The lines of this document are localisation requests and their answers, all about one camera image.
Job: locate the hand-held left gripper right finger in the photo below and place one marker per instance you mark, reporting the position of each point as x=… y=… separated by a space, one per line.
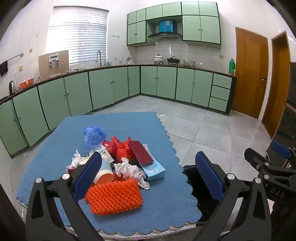
x=209 y=178

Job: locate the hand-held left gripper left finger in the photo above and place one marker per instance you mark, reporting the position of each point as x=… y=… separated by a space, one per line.
x=86 y=178

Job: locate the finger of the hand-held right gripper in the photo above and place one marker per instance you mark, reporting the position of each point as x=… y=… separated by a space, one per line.
x=280 y=148
x=253 y=156

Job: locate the black lined trash bin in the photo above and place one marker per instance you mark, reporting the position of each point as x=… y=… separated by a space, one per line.
x=201 y=192

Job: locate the white tissue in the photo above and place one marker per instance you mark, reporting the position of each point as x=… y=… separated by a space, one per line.
x=75 y=162
x=129 y=171

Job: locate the white tube with orange cap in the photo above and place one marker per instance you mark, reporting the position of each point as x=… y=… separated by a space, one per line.
x=105 y=168

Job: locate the white green printed carton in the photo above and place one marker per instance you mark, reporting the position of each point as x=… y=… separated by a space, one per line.
x=98 y=150

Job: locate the orange foam net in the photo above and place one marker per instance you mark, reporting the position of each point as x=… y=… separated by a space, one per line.
x=113 y=197

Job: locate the red paper cup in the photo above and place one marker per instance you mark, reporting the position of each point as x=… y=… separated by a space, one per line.
x=108 y=147

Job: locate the blue mesh bath pouf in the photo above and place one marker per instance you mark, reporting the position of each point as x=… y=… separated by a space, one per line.
x=93 y=136

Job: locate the red plastic bag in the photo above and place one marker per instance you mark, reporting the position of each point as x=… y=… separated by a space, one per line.
x=122 y=150

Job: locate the light blue carton box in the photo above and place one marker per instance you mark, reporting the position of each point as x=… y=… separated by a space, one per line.
x=154 y=171

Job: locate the dark red scouring pad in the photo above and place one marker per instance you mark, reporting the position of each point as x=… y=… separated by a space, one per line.
x=141 y=153

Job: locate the dark glass cabinet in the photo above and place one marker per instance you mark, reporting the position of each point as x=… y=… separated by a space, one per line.
x=289 y=120

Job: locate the blue scalloped tablecloth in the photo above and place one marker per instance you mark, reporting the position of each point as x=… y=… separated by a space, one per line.
x=161 y=204

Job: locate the open wooden door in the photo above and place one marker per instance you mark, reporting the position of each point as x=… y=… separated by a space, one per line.
x=276 y=88

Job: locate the closed wooden door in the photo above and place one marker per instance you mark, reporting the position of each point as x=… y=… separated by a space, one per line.
x=249 y=74

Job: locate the green base cabinets with counter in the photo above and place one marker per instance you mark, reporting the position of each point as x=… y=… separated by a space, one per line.
x=76 y=92

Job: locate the green thermos bottle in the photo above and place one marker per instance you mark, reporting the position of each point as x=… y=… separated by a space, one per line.
x=231 y=67

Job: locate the red plastic basin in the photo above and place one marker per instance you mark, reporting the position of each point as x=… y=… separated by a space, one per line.
x=26 y=83

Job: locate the black kettle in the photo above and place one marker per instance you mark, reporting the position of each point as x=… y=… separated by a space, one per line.
x=12 y=88

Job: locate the brown cardboard board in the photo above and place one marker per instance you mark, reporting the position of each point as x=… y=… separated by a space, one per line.
x=46 y=67

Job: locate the utensil holder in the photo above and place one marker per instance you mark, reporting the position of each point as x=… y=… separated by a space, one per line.
x=119 y=61

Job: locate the black wok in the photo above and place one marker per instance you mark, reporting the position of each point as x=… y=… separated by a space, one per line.
x=173 y=60

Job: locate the metal kitchen faucet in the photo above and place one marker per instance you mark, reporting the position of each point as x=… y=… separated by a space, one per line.
x=99 y=55

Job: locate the white cooking pot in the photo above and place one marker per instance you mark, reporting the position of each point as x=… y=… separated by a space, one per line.
x=158 y=59

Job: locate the dark hanging cloth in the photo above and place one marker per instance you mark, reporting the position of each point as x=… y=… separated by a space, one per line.
x=3 y=69

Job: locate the white window blind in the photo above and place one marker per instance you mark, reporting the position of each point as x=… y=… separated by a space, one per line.
x=77 y=34

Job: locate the black range hood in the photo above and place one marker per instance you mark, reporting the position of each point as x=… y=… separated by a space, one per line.
x=164 y=36

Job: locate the green wall cabinets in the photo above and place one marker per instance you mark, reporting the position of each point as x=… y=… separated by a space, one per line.
x=201 y=29

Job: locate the metal towel rail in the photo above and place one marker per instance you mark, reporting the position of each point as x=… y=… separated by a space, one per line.
x=13 y=57

